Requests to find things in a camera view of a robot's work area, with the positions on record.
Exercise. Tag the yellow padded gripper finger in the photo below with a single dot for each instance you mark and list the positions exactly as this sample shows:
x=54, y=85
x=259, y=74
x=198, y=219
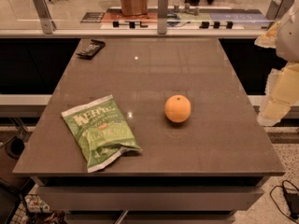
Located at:
x=268, y=39
x=281, y=93

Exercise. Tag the left metal glass post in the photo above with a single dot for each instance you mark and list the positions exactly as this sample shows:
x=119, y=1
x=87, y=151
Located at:
x=47, y=24

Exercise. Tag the middle metal glass post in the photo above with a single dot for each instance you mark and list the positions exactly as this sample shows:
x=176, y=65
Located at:
x=162, y=17

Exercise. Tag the wire basket with items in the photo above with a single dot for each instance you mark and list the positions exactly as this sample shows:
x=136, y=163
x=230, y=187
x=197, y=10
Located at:
x=33, y=210

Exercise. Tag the black rxbar chocolate bar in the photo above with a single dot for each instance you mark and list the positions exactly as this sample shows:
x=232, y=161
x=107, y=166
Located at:
x=91, y=50

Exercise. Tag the black power adapter with cable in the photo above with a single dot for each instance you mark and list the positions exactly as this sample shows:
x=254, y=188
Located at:
x=291, y=197

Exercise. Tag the black round bin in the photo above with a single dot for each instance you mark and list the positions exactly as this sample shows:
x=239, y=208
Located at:
x=14, y=148

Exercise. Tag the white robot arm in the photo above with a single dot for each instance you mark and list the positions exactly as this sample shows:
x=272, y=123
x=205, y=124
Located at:
x=287, y=41

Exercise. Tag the metal glass post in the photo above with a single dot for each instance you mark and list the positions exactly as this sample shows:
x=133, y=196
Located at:
x=162, y=17
x=47, y=24
x=278, y=8

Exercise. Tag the grey drawer front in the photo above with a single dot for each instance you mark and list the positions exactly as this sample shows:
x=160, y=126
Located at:
x=150, y=198

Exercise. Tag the orange fruit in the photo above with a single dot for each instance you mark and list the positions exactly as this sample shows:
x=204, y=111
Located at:
x=177, y=108

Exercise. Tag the right metal glass post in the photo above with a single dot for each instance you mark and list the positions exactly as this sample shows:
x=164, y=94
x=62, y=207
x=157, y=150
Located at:
x=278, y=8

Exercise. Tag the green jalapeno chip bag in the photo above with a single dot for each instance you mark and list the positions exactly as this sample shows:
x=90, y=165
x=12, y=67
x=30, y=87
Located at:
x=101, y=132

